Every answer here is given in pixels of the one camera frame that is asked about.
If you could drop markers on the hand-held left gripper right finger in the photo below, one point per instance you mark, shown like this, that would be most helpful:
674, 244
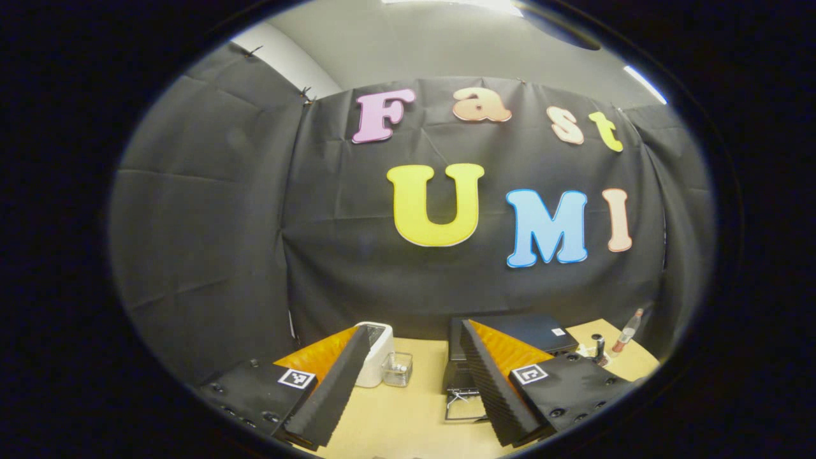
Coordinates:
491, 389

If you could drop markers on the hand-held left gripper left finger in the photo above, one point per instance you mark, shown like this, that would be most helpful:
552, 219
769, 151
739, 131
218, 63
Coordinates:
331, 389

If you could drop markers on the black electric oven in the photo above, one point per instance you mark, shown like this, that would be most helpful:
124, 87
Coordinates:
529, 328

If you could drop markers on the white toaster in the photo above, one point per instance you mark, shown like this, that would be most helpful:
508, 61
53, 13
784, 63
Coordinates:
376, 363

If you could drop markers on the clear plastic container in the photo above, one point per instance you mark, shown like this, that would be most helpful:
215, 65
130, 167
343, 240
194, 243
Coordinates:
398, 370

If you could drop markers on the white divided dish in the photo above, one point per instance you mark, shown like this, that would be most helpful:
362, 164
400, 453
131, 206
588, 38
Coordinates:
583, 350

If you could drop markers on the small black cylinder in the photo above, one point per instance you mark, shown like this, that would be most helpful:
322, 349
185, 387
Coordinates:
599, 349

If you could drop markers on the clear bottle with red contents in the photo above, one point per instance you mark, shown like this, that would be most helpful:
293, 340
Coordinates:
626, 335

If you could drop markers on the black backdrop cloth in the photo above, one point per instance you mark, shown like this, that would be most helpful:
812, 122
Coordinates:
223, 255

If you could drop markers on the large ceiling light panel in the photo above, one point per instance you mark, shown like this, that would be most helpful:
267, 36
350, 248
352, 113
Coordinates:
459, 5

